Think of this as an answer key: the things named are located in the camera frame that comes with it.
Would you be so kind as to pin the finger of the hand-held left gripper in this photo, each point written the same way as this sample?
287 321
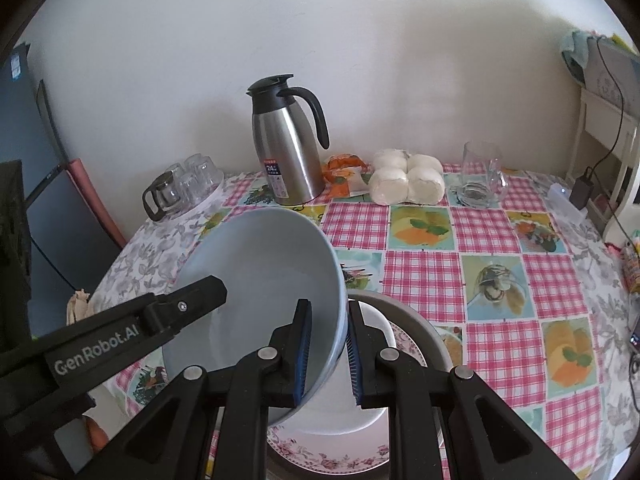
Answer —
190 305

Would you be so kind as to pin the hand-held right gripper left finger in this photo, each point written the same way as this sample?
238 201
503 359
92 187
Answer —
302 355

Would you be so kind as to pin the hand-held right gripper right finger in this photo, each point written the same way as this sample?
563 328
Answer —
354 360

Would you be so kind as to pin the light blue bowl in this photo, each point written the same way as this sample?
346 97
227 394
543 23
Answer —
265 260

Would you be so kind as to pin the round plate floral rim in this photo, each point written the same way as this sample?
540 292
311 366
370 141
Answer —
325 455

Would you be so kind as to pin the crumpled brown paper bag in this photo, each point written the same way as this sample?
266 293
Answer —
80 307

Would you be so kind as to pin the white tray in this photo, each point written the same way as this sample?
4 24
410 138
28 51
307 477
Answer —
212 196

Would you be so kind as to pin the pink checked printed tablecloth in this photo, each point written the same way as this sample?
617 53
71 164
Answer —
425 270

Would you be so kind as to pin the clear glass cup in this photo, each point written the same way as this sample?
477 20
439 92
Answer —
205 172
189 190
175 172

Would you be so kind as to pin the dark blue panel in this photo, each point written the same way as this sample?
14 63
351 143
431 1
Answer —
65 220

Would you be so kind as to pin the pink board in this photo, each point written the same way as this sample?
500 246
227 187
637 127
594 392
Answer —
95 200

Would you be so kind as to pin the stainless steel thermos jug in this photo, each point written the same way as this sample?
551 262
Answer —
290 160

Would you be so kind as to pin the orange snack packet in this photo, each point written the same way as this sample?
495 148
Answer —
345 175

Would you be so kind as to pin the bag of white steamed buns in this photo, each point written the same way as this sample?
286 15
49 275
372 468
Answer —
405 180

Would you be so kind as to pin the clear glass pitcher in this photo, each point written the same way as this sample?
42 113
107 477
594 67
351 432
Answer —
477 180

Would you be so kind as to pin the translucent plastic box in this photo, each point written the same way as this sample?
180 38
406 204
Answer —
565 202

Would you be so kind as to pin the black power adapter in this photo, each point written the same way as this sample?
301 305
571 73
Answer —
582 191

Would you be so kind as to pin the colourful snack packets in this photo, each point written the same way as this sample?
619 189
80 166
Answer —
631 260

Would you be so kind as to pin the white shelf unit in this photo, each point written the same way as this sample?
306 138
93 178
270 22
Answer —
600 125

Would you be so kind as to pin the teal cloth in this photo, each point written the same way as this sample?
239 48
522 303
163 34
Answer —
577 55

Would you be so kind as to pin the white appliance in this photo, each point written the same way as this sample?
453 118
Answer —
617 72

